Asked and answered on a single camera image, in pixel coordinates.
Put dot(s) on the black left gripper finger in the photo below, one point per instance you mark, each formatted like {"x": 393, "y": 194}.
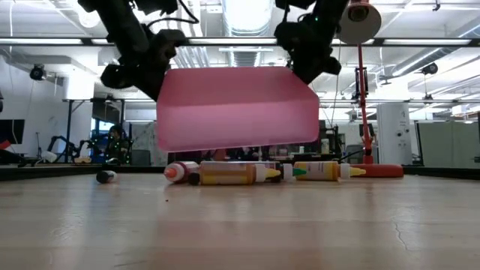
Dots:
{"x": 154, "y": 86}

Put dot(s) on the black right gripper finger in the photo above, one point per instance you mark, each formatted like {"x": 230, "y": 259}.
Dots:
{"x": 308, "y": 73}

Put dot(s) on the pink translucent plastic bin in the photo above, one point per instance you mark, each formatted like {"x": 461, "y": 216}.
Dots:
{"x": 236, "y": 112}

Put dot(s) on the large orange cap coloring bottle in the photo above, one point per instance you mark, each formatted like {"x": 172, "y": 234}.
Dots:
{"x": 180, "y": 172}

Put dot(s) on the large yellow cap coloring bottle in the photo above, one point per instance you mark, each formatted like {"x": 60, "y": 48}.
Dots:
{"x": 228, "y": 174}
{"x": 318, "y": 171}

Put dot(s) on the large green cap coloring bottle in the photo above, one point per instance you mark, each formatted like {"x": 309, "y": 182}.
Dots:
{"x": 288, "y": 171}

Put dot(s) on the small dark food coloring bottle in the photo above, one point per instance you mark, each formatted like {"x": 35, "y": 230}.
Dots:
{"x": 106, "y": 176}
{"x": 193, "y": 179}

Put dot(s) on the black background robot arm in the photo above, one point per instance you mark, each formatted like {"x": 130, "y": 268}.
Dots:
{"x": 62, "y": 144}

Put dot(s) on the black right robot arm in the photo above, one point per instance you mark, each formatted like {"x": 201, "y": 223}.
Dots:
{"x": 330, "y": 15}

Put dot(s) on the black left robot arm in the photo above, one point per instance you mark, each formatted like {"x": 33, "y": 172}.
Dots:
{"x": 112, "y": 22}

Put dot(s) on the background robot with green lights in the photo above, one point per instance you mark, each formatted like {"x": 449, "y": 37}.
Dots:
{"x": 117, "y": 146}

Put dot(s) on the white cabinet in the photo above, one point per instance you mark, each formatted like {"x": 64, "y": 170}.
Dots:
{"x": 393, "y": 131}

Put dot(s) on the red desk lamp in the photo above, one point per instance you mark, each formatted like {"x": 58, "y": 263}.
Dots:
{"x": 378, "y": 170}

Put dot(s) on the red background object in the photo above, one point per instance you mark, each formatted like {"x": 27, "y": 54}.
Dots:
{"x": 4, "y": 145}

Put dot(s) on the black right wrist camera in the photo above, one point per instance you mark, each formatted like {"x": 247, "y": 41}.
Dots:
{"x": 287, "y": 35}

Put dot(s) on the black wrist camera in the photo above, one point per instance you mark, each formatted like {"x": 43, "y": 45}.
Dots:
{"x": 287, "y": 35}
{"x": 170, "y": 37}

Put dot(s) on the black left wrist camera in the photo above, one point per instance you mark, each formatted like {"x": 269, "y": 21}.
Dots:
{"x": 170, "y": 37}

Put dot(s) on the silver ceiling air duct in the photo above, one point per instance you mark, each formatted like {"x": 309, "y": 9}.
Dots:
{"x": 247, "y": 15}

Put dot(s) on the black overhead frame bar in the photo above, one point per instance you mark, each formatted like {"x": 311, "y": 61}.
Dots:
{"x": 232, "y": 41}

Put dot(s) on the black metal stand frame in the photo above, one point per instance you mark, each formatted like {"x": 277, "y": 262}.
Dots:
{"x": 68, "y": 127}

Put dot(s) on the black ceiling mounted camera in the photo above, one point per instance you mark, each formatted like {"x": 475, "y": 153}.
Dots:
{"x": 429, "y": 68}
{"x": 37, "y": 72}

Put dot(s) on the black aluminium table frame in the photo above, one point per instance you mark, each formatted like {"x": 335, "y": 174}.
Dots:
{"x": 56, "y": 171}

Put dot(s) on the black wall monitor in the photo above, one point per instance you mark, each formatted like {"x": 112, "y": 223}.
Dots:
{"x": 11, "y": 131}

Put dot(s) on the grey partition wall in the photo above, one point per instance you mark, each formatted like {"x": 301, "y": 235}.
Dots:
{"x": 450, "y": 144}

